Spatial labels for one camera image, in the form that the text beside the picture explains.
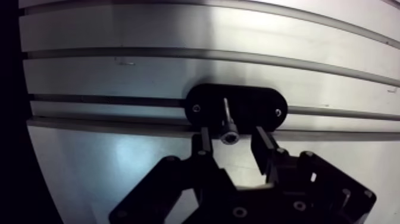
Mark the steel bolt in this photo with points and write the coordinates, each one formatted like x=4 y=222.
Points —
x=229 y=131

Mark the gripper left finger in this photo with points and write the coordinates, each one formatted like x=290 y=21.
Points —
x=200 y=175

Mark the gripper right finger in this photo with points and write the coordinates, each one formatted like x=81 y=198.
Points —
x=290 y=175

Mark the black oval holder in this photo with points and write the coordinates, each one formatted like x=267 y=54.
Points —
x=250 y=106

